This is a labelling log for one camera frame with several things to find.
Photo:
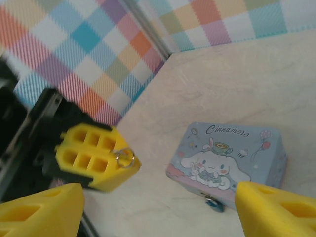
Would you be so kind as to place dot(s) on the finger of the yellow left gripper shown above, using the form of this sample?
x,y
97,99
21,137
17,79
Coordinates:
x,y
74,138
103,176

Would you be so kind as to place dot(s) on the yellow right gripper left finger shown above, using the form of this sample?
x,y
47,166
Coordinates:
x,y
47,212

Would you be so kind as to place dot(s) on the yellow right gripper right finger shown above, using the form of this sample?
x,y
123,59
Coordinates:
x,y
271,217

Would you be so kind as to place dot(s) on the small teal padlock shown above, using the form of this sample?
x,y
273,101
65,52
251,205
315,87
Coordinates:
x,y
215,204

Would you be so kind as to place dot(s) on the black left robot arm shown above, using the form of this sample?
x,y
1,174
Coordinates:
x,y
10,111

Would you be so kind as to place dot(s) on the silver metal box hasp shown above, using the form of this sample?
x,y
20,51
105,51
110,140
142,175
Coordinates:
x,y
206,195

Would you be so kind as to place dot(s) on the blue cartoon tin box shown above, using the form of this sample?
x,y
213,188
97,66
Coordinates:
x,y
222,158

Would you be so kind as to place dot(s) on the aluminium frame rail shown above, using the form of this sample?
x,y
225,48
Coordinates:
x,y
90,227

